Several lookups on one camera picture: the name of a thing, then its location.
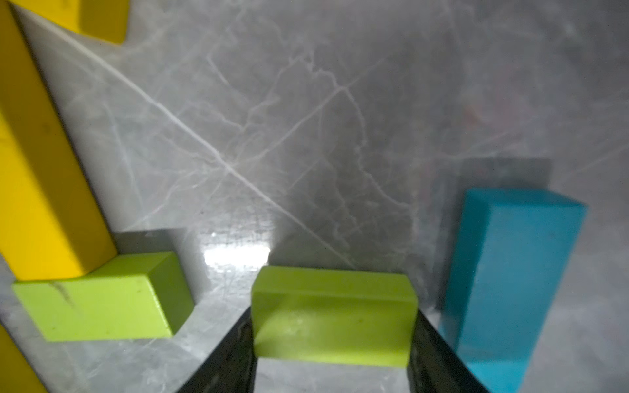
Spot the yellow block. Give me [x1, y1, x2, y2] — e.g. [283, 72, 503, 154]
[11, 0, 130, 44]
[1, 1, 118, 281]
[0, 327, 48, 393]

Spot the teal block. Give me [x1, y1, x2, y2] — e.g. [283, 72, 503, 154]
[440, 188, 587, 392]

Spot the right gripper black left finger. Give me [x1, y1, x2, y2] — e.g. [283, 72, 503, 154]
[178, 308, 257, 393]

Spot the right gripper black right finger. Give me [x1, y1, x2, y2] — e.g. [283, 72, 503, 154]
[407, 310, 489, 393]

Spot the light green block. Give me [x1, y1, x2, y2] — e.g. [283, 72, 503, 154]
[12, 252, 194, 342]

